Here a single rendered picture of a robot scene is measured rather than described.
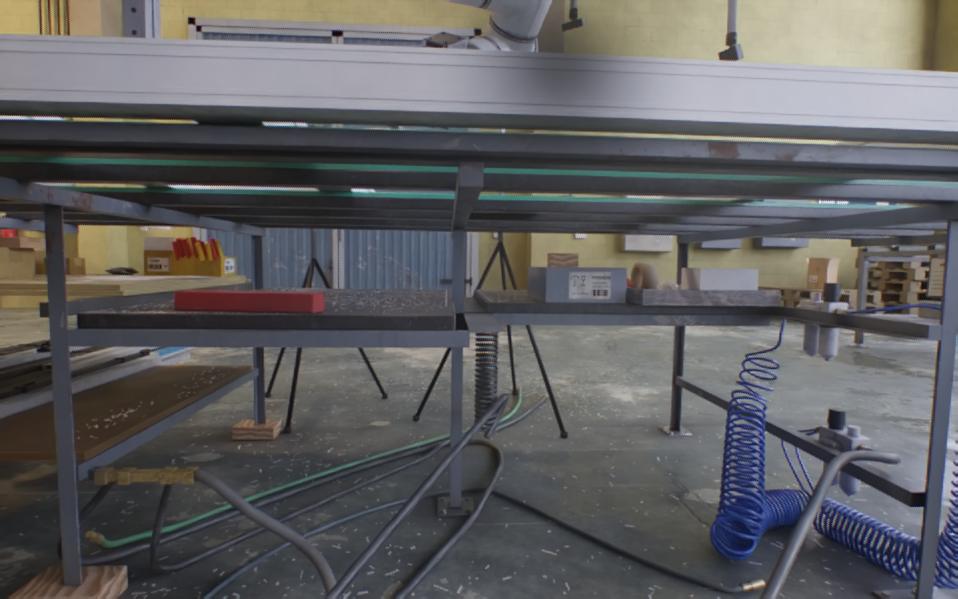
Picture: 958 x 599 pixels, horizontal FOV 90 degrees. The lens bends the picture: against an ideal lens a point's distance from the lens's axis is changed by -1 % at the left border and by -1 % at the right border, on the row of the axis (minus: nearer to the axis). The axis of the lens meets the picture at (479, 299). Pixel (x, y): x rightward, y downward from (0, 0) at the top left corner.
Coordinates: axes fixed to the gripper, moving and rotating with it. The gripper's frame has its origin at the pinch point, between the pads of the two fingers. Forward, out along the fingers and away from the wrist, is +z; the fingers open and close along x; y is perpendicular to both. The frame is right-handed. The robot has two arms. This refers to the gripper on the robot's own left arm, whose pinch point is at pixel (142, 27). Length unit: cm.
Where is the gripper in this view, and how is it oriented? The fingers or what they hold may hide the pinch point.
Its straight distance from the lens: 72.8
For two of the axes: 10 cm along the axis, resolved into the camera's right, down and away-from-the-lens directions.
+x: 0.6, 0.7, -10.0
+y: -10.0, -0.1, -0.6
